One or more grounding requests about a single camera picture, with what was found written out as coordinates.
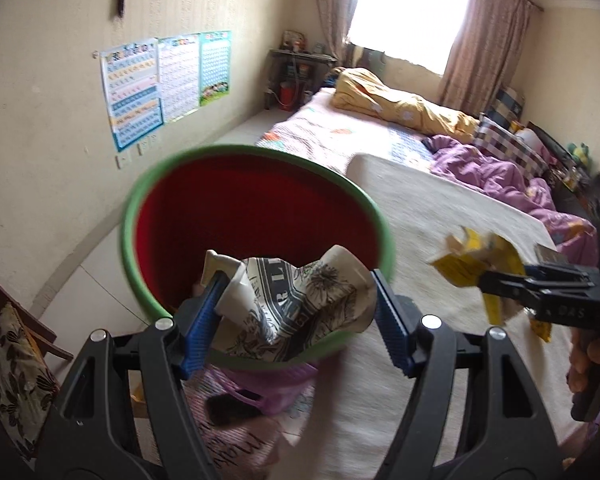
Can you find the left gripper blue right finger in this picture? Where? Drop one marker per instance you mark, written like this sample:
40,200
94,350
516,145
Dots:
394,331

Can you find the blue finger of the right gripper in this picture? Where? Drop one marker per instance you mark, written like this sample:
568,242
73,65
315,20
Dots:
521,288
561,273

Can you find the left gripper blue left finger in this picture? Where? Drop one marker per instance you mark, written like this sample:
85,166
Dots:
199,322

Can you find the yellow juice carton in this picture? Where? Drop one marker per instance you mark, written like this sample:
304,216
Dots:
465,261

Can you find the white floral paper cup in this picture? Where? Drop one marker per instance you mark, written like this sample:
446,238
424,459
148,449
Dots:
273,311

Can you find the person right hand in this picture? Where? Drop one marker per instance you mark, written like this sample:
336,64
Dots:
583,356

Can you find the purple quilt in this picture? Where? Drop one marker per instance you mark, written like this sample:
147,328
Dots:
574,237

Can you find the pink printed cloth bag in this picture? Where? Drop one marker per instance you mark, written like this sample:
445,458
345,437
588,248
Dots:
250,420

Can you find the green plush toy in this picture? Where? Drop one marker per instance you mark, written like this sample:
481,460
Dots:
580,153

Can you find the plaid pillow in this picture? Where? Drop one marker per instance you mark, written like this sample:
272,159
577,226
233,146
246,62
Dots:
495,141

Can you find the red bin with green rim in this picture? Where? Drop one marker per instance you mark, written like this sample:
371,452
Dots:
241,201

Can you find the wooden chair floral cushion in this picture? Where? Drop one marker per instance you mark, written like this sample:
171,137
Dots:
27,385

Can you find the bed with patterned sheet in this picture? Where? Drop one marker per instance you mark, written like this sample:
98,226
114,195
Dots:
331,137

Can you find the right pink curtain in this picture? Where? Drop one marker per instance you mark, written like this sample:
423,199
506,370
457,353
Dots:
485,53

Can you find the yellow quilt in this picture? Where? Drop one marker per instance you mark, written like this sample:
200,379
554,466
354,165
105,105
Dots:
361,91

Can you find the red bucket under table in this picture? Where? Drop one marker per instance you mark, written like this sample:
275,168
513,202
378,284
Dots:
288,94

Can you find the dark side table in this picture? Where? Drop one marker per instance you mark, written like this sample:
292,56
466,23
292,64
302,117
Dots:
307,69

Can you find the window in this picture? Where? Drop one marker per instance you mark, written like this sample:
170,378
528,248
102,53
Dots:
421,32

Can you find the wall socket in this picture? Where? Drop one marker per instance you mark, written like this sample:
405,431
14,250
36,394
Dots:
123,160

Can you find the left alphabet wall poster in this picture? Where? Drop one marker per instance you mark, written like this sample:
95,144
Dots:
131,89

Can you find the middle white wall poster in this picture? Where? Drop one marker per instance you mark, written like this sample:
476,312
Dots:
178,73

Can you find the right number wall poster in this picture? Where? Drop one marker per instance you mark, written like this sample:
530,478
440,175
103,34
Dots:
214,65

